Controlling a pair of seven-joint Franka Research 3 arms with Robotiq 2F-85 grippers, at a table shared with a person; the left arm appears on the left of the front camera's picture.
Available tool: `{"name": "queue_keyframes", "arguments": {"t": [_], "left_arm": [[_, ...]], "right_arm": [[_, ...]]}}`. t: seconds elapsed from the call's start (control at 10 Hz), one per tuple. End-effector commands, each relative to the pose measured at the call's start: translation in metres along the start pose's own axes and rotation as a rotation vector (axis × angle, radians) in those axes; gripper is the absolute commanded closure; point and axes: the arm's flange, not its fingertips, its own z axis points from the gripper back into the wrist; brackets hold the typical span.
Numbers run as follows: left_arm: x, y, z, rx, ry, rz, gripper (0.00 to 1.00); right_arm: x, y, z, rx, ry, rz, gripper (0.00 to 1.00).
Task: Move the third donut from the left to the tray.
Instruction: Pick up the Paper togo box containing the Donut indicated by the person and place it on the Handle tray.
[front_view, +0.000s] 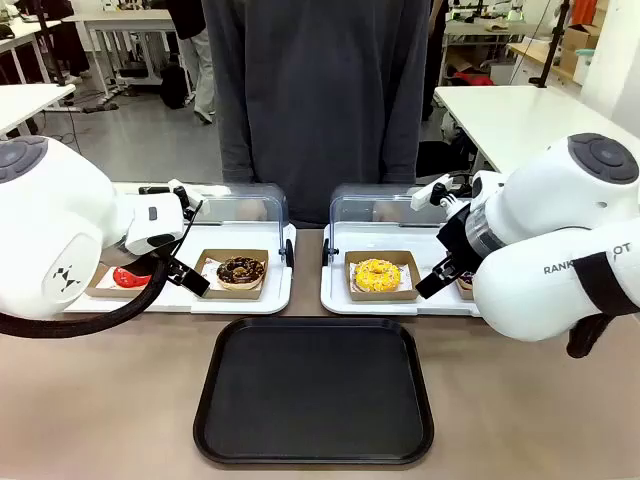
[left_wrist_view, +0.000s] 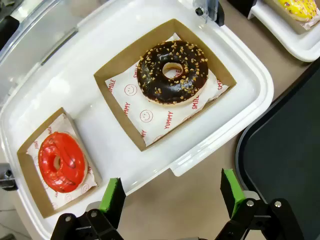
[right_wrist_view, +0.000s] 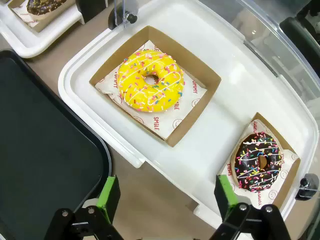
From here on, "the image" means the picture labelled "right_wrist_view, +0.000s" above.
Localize chocolate donut coloured sprinkles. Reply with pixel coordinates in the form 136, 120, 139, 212
231, 131, 285, 193

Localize black plastic serving tray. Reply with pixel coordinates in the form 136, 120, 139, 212
0, 49, 113, 240

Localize white display case base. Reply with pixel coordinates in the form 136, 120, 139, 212
57, 0, 320, 230

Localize brown cardboard donut box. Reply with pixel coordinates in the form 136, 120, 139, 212
89, 25, 222, 148
7, 0, 77, 33
216, 112, 301, 210

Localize chocolate donut with nuts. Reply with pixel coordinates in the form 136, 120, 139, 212
26, 0, 72, 15

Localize yellow sprinkled donut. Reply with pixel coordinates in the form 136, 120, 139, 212
116, 49, 186, 113

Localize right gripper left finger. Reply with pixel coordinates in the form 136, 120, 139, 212
43, 174, 125, 240

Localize black lid hinge knob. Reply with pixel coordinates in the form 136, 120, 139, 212
295, 173, 320, 201
125, 11, 138, 24

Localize black lid handle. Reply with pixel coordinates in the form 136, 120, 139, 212
279, 16, 320, 67

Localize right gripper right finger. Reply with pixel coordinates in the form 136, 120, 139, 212
208, 174, 292, 240

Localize near white display case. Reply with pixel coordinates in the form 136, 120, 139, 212
0, 0, 83, 59

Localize white printed paper liner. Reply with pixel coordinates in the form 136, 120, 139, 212
11, 6, 40, 28
218, 119, 300, 206
94, 39, 208, 140

